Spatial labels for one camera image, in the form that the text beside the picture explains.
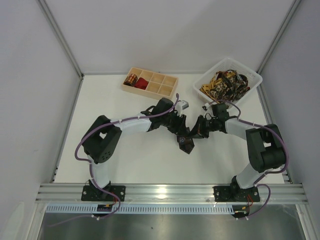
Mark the yellow patterned tie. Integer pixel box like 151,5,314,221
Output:
199,71,236,100

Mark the white slotted cable duct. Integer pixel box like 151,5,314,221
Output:
46,203,235,215

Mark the rolled brown patterned tie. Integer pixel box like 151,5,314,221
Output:
123,73,138,87

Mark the purple cable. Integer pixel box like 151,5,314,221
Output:
47,92,180,227
208,99,290,222

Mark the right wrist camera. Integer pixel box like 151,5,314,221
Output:
202,103,211,111

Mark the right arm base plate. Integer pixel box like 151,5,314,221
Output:
213,185,261,203

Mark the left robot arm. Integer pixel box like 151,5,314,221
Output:
81,97,193,191

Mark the aluminium frame post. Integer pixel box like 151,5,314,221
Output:
256,0,303,74
36,0,84,80

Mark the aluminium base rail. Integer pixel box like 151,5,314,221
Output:
36,183,308,205

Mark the white plastic basket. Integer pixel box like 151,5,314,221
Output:
193,57,263,107

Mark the wooden compartment box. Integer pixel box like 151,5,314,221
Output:
121,67,179,100

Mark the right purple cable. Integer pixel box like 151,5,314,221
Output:
208,99,290,222

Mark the rolled red tie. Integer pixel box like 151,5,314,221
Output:
134,77,149,90

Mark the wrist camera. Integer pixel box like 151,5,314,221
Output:
202,103,211,111
175,100,189,117

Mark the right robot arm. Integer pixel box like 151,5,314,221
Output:
188,103,289,202

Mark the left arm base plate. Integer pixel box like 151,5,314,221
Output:
81,184,126,202

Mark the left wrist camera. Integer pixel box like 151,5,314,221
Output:
175,100,189,117

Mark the left aluminium frame post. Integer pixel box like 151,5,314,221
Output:
36,0,84,80

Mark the brown blue-flowered tie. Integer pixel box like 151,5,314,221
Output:
177,135,195,154

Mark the right aluminium frame post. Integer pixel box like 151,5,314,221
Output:
256,0,303,74

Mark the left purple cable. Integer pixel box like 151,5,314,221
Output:
47,92,180,227

